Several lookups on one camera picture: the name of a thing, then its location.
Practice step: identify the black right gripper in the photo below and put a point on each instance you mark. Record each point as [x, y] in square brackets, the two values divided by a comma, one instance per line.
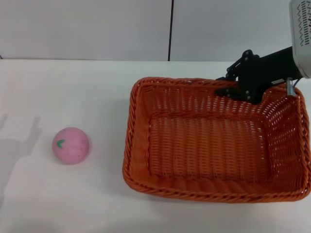
[269, 69]

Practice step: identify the orange woven wicker basket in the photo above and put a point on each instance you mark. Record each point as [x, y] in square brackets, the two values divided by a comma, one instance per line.
[209, 150]

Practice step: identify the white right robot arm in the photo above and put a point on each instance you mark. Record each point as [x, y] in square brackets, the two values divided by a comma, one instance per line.
[302, 29]

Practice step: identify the pink ball with green leaf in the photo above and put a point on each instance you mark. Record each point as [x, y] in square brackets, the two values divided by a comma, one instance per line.
[73, 148]

